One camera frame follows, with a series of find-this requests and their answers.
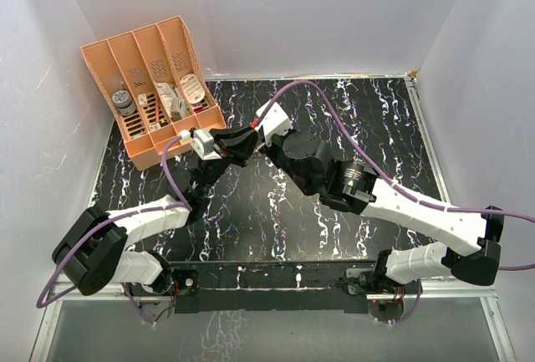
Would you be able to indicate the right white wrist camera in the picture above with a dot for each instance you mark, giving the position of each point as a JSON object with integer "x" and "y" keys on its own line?
{"x": 275, "y": 122}

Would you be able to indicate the white paper packets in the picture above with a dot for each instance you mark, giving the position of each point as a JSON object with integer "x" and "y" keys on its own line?
{"x": 174, "y": 103}

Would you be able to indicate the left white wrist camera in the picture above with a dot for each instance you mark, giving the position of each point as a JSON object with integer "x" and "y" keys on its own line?
{"x": 202, "y": 142}

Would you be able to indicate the peach plastic desk organizer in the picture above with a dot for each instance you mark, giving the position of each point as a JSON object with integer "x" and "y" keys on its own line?
{"x": 135, "y": 61}

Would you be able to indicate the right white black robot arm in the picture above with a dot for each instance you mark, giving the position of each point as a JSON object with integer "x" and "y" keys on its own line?
{"x": 465, "y": 246}

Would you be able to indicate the grey round tin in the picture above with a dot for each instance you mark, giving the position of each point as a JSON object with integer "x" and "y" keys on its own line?
{"x": 123, "y": 103}

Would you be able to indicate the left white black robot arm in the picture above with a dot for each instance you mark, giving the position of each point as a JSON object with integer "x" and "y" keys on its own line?
{"x": 95, "y": 251}

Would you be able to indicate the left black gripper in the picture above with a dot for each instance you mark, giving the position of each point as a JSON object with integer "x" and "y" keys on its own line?
{"x": 236, "y": 153}

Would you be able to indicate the small white card box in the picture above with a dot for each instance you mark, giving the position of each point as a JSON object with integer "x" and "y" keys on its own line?
{"x": 143, "y": 100}

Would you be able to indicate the white oval packet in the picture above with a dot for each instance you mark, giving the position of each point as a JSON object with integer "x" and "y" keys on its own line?
{"x": 192, "y": 89}

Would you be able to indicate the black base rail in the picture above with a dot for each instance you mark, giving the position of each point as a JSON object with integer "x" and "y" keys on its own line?
{"x": 268, "y": 286}

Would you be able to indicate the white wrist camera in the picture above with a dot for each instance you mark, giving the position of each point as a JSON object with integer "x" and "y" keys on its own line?
{"x": 202, "y": 142}
{"x": 275, "y": 122}

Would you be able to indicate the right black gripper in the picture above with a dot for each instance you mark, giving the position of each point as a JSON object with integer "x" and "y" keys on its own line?
{"x": 276, "y": 140}

